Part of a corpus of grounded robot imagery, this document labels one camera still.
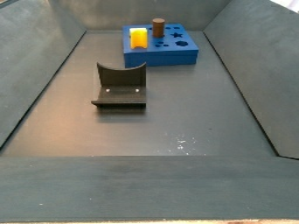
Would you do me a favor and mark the blue shape-sorting board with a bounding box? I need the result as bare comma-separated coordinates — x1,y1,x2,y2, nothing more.
123,24,199,67

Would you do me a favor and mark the black curved holder stand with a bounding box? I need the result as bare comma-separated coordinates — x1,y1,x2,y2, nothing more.
91,64,147,107

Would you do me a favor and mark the yellow arch block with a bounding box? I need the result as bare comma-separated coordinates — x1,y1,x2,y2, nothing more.
129,27,147,49

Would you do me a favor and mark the brown cylinder peg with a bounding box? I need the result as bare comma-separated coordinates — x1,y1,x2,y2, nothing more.
152,18,164,38

